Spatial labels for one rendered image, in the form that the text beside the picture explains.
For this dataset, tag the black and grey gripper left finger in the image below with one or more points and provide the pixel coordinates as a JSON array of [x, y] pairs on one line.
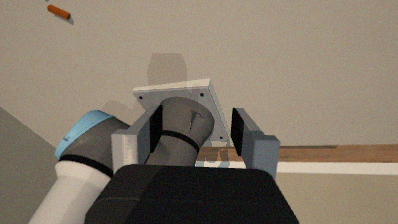
[[132, 146]]

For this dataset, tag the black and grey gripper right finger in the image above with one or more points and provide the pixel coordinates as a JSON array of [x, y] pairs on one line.
[[258, 151]]

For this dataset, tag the orange rod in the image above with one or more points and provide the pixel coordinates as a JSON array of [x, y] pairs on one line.
[[58, 12]]

